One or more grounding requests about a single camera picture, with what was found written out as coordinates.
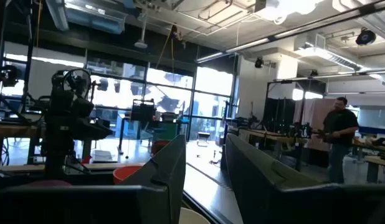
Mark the tan curtain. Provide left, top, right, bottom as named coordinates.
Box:
left=293, top=98, right=337, bottom=152

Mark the bright white ceiling lamp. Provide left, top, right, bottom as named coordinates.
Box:
left=254, top=0, right=326, bottom=25

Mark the orange-red plastic bowl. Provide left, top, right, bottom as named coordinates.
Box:
left=112, top=165, right=144, bottom=185

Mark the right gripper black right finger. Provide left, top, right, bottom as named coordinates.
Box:
left=224, top=134, right=325, bottom=224

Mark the long ceiling light tube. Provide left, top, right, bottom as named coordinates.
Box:
left=195, top=36, right=272, bottom=64

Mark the long wooden workbench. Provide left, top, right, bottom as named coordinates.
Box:
left=229, top=125, right=309, bottom=146

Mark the small chair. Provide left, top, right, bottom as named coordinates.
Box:
left=196, top=131, right=211, bottom=148

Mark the person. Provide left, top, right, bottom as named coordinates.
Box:
left=316, top=96, right=360, bottom=184

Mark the white box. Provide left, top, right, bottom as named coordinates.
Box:
left=90, top=149, right=115, bottom=163

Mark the white bowl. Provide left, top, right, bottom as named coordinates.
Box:
left=179, top=207, right=211, bottom=224

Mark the white pendant lamp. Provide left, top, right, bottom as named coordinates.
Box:
left=133, top=9, right=149, bottom=50

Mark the wooden background table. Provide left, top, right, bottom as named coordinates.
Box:
left=0, top=122, right=47, bottom=166

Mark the red bucket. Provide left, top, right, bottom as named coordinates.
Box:
left=151, top=139, right=171, bottom=156

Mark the silver ventilation duct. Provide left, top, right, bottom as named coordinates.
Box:
left=293, top=32, right=365, bottom=72

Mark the round black ceiling fan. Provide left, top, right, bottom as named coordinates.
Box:
left=355, top=27, right=378, bottom=47

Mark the black crate device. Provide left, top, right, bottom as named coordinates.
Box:
left=130, top=99, right=156, bottom=123

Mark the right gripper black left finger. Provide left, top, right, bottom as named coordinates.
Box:
left=120, top=134, right=188, bottom=224

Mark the green cabinet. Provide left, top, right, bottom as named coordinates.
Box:
left=159, top=120, right=182, bottom=141

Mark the wooden table with grey legs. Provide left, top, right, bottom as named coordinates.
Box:
left=352, top=136, right=385, bottom=184

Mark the black metal frame rig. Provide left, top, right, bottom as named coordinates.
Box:
left=265, top=78, right=328, bottom=133

